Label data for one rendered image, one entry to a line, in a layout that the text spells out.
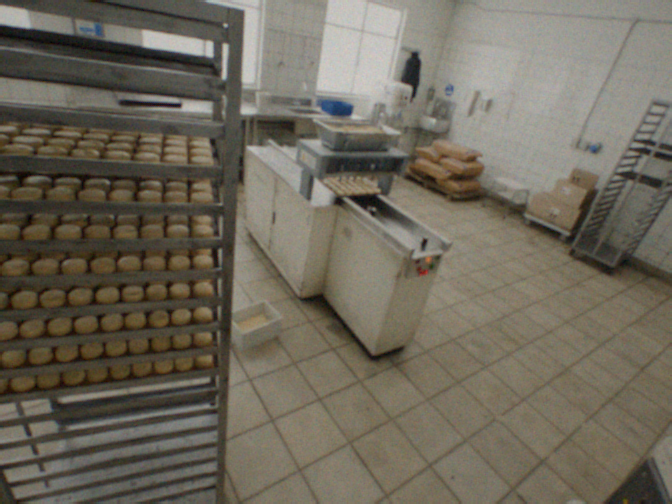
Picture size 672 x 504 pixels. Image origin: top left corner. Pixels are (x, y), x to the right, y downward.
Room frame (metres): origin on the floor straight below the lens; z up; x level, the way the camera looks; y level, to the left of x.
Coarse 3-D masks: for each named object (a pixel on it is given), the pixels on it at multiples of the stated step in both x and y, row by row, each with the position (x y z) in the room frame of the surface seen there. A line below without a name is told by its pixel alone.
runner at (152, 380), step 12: (192, 372) 0.76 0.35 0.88; (204, 372) 0.77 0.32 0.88; (216, 372) 0.79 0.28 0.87; (96, 384) 0.66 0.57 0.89; (108, 384) 0.67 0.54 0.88; (120, 384) 0.68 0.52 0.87; (132, 384) 0.69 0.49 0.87; (144, 384) 0.71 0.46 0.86; (0, 396) 0.57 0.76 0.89; (12, 396) 0.58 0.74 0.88; (24, 396) 0.59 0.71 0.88; (36, 396) 0.60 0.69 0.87; (48, 396) 0.61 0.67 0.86; (60, 396) 0.62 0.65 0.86
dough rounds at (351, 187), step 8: (328, 184) 2.51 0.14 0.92; (336, 184) 2.54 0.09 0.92; (344, 184) 2.56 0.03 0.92; (352, 184) 2.59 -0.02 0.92; (360, 184) 2.63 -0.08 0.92; (368, 184) 2.66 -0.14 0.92; (336, 192) 2.42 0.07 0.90; (344, 192) 2.40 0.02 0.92; (352, 192) 2.46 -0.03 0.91; (360, 192) 2.49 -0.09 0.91; (368, 192) 2.52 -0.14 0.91; (376, 192) 2.56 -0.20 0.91
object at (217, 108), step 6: (216, 48) 1.18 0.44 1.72; (222, 48) 1.18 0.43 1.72; (216, 54) 1.18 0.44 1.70; (222, 54) 1.18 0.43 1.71; (222, 72) 1.18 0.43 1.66; (222, 78) 1.18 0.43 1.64; (216, 108) 1.18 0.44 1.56; (222, 108) 1.19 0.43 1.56; (216, 114) 1.18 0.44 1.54; (222, 114) 1.19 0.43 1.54; (216, 120) 1.18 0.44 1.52; (210, 378) 1.17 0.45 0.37
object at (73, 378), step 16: (112, 368) 0.72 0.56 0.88; (128, 368) 0.73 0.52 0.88; (144, 368) 0.74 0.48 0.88; (160, 368) 0.75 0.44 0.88; (176, 368) 0.78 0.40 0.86; (192, 368) 0.79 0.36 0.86; (208, 368) 0.80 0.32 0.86; (0, 384) 0.61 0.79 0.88; (16, 384) 0.62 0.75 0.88; (32, 384) 0.63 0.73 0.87; (48, 384) 0.64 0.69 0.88; (64, 384) 0.66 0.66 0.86; (80, 384) 0.67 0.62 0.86
